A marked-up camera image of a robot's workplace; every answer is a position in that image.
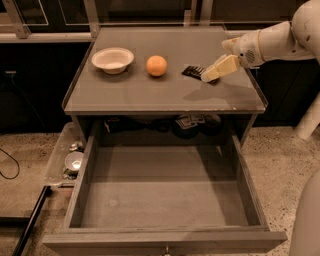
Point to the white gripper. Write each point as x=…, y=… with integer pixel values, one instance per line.
x=247, y=49

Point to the black snack bar packet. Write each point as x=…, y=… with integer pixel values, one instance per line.
x=196, y=72

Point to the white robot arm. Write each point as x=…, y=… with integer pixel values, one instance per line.
x=298, y=39

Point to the dark items behind drawer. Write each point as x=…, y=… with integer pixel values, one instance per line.
x=182, y=126

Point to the grey cabinet with counter top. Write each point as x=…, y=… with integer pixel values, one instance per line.
x=135, y=92

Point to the grey open top drawer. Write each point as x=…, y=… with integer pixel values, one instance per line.
x=147, y=193

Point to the orange fruit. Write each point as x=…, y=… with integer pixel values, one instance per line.
x=156, y=66

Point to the white paper bowl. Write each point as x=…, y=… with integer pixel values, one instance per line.
x=112, y=60

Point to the small white cup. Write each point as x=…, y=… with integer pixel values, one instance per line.
x=73, y=161

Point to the clear plastic storage bin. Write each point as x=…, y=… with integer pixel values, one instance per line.
x=56, y=174

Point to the black bar on floor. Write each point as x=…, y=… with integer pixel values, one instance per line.
x=25, y=225

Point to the metal window frame rail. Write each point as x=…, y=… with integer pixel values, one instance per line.
x=80, y=20

